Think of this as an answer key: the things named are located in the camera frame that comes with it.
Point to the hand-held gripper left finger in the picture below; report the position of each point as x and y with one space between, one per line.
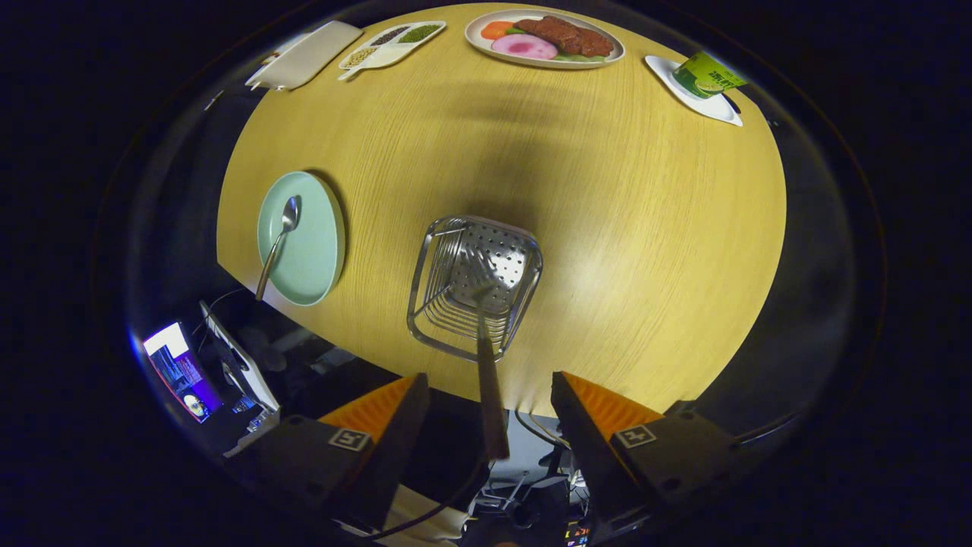
395 456

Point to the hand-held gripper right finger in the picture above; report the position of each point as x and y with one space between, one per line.
585 448

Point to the metal spoon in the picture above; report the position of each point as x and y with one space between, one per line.
289 213

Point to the white framed dark device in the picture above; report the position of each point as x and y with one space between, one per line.
250 384

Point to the perforated metal drainer basket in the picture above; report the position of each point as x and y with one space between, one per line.
501 251

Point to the mint green plate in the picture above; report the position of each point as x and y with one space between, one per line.
311 251

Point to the white square coaster tray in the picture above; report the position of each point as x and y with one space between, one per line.
706 110

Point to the green lettuce leaf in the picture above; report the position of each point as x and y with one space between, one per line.
581 58

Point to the green label drink bottle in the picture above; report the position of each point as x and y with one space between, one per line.
706 74

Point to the white divided condiment dish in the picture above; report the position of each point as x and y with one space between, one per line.
387 55

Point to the pink round food slice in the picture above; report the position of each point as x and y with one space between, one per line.
524 47

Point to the white toaster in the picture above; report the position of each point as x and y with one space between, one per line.
311 53

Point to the brown meat piece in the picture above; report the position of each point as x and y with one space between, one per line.
566 34

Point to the orange carrot slice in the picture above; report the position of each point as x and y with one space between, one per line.
497 30

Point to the white round food plate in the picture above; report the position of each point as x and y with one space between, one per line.
474 34

